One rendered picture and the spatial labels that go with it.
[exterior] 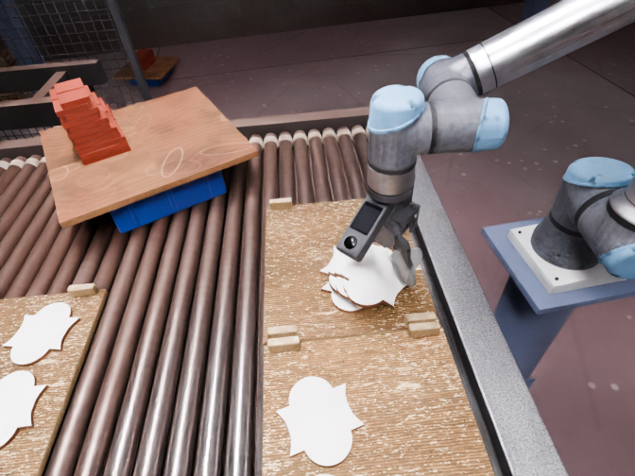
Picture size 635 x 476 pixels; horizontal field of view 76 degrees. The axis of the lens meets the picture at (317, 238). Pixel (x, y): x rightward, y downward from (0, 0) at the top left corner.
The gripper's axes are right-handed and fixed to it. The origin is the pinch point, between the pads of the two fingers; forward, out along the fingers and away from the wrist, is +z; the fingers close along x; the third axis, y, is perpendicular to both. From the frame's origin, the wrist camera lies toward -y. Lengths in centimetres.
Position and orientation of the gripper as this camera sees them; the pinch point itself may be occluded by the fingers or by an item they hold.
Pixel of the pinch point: (376, 270)
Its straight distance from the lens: 80.4
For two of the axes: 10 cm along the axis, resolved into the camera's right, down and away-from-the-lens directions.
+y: 6.6, -5.6, 5.1
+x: -7.5, -4.3, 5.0
